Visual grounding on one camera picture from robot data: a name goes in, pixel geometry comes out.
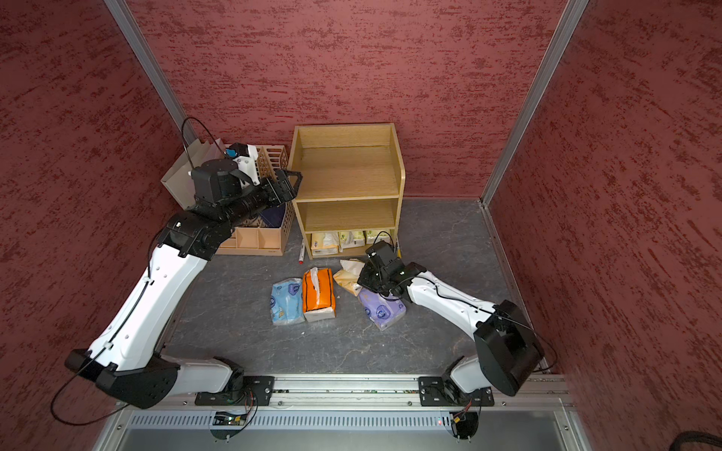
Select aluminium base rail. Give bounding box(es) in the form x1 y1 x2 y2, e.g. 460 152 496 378
96 374 590 450

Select wooden lattice file organizer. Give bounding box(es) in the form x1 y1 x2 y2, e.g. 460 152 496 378
217 145 294 257

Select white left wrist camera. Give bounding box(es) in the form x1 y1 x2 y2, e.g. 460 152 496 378
226 143 259 187

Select orange tissue pack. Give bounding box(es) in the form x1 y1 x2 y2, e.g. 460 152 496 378
302 267 337 322

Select yellow white tissue pack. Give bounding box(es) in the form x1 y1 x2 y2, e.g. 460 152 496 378
310 232 340 257

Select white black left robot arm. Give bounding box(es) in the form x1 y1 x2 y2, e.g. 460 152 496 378
65 158 303 409

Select wooden shelf unit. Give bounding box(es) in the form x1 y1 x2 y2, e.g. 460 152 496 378
289 123 406 259

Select red white marker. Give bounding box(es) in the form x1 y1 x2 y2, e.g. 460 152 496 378
298 244 306 265

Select beige paper folders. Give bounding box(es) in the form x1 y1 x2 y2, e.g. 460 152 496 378
161 138 225 210

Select blue tissue pack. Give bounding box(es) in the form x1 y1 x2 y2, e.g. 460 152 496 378
271 278 306 326

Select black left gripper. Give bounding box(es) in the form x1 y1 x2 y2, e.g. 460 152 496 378
222 170 303 229

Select dark blue book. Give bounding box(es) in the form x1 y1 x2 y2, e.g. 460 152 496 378
259 204 286 229

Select purple tissue pack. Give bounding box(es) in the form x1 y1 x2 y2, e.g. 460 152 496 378
357 289 407 331

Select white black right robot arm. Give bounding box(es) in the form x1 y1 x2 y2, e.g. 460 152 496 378
358 241 545 403

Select beige tissue pack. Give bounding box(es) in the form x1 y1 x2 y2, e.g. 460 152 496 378
333 259 365 296

